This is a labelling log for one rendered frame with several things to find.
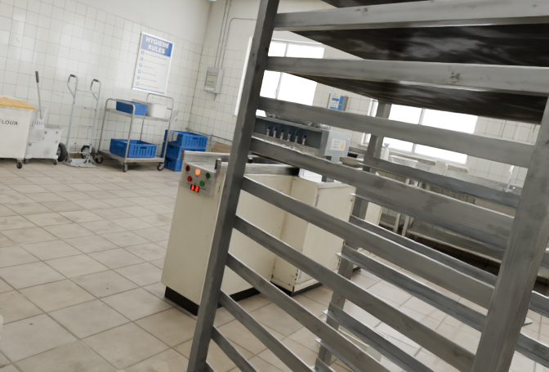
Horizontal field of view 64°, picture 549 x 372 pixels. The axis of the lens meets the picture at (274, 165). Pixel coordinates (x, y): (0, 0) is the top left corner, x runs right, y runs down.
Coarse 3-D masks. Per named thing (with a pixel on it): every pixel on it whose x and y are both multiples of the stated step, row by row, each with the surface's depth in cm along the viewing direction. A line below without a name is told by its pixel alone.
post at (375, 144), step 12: (384, 108) 121; (372, 144) 123; (372, 168) 124; (360, 204) 125; (360, 216) 125; (348, 264) 127; (348, 276) 128; (336, 300) 129; (336, 324) 130; (324, 348) 130; (324, 360) 130
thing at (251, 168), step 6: (216, 168) 234; (222, 168) 234; (246, 168) 251; (252, 168) 255; (258, 168) 260; (264, 168) 265; (270, 168) 270; (276, 168) 275; (282, 168) 280; (288, 168) 287; (294, 168) 292; (252, 174) 257; (258, 174) 261; (264, 174) 266; (270, 174) 272; (276, 174) 277; (282, 174) 282; (288, 174) 288; (294, 174) 294
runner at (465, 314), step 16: (352, 256) 125; (384, 272) 116; (400, 272) 112; (400, 288) 109; (416, 288) 108; (432, 304) 102; (448, 304) 102; (464, 304) 99; (464, 320) 96; (480, 320) 95; (528, 336) 88; (528, 352) 87; (544, 352) 85
